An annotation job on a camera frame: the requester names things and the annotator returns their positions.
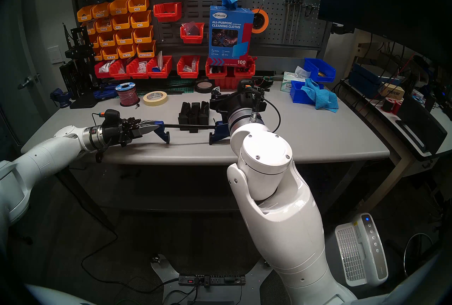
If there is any printed brown cardboard box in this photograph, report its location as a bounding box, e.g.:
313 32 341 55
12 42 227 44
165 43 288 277
380 84 405 100

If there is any white side desk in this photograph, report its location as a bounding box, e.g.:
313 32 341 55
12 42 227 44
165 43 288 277
341 80 452 216

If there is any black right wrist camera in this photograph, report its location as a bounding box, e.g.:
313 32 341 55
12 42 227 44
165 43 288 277
239 79 264 94

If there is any green white tissue box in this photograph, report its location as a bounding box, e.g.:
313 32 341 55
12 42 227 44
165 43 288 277
281 66 312 93

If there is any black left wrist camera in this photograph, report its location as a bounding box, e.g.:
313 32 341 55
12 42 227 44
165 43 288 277
103 109 121 125

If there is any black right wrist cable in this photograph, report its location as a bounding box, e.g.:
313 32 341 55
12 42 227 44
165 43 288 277
252 94 282 133

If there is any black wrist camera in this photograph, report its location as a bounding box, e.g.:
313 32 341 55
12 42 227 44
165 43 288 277
239 79 264 94
103 109 121 125

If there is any red black wire spool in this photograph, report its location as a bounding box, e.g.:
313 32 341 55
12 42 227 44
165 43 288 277
382 97 403 115

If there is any blue black bar clamp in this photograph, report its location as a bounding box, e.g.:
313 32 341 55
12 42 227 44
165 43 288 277
154 119 233 146

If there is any small blue bench vise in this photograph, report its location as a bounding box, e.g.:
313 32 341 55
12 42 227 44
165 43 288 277
49 88 75 109

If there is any green cutting mat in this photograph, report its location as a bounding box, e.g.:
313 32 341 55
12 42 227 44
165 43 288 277
136 76 196 93

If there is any blue plastic storage bin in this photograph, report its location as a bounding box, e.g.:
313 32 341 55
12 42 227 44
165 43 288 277
290 81 323 103
304 58 336 83

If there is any grey door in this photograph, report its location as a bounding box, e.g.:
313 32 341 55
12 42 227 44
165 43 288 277
0 0 59 147

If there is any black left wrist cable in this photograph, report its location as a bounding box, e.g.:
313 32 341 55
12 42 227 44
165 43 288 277
92 112 115 163

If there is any black power strip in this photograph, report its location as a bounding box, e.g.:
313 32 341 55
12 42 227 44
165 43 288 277
178 274 246 286

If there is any black power cable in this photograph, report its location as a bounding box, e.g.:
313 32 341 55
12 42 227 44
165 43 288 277
81 202 180 294

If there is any red plastic storage bin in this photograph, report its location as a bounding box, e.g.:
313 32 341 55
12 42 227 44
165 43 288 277
180 22 205 44
153 2 183 22
94 61 112 79
147 56 173 79
126 58 150 79
177 56 200 79
206 59 228 79
233 56 256 79
109 60 130 80

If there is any red wire spool blue label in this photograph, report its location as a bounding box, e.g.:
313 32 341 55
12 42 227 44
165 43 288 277
115 82 140 108

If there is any white air purifier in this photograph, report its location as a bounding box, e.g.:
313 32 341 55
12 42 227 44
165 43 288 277
335 213 389 287

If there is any blue microfiber cloth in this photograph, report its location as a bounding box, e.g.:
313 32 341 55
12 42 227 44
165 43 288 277
301 78 339 113

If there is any cream masking tape roll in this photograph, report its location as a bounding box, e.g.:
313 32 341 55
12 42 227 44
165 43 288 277
143 91 168 107

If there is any black tape roll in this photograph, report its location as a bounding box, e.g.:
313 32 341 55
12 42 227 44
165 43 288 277
195 80 216 94

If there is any black flat equipment case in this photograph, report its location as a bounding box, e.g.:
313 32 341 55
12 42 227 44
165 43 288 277
395 96 448 155

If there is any white robot torso shell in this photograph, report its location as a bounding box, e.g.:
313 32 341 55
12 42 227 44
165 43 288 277
26 285 96 305

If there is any silver door handle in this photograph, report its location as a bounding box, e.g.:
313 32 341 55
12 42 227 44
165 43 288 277
18 74 41 90

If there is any blue cleaning cloths box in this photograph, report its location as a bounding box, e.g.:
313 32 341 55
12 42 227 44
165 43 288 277
208 5 255 66

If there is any grey pegboard back panel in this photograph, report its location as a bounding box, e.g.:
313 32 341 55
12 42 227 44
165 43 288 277
69 0 332 57

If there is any orange wire reel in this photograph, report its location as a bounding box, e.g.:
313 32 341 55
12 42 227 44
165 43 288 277
251 8 269 34

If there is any dark blue equipment box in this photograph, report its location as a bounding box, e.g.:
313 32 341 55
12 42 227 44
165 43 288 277
348 63 403 98

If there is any black coiled floor cable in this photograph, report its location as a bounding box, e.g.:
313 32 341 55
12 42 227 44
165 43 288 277
404 233 438 269

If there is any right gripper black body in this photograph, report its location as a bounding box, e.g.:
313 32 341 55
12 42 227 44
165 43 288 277
211 92 265 120

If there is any red nested bin stack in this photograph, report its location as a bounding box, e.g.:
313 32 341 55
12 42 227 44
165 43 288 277
214 76 245 90

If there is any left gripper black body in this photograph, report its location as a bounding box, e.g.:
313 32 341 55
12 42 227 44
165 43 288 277
102 117 143 147

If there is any blue hand tool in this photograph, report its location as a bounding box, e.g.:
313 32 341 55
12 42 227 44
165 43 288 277
93 84 120 100

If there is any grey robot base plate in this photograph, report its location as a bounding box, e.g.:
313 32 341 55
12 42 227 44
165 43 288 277
152 255 274 305

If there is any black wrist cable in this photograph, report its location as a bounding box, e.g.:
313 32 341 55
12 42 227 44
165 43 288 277
92 112 115 163
252 94 282 133

